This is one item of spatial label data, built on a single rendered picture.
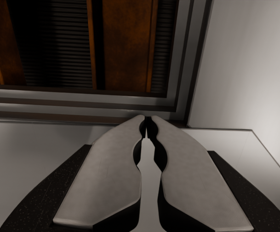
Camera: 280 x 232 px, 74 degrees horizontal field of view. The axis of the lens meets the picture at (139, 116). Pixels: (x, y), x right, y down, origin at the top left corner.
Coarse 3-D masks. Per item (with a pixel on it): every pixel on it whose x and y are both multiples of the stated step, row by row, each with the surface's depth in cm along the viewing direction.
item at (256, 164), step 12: (252, 132) 14; (252, 144) 14; (240, 156) 15; (252, 156) 15; (264, 156) 15; (240, 168) 16; (252, 168) 16; (264, 168) 16; (276, 168) 16; (252, 180) 16; (264, 180) 16; (276, 180) 16; (264, 192) 17; (276, 192) 17; (276, 204) 18
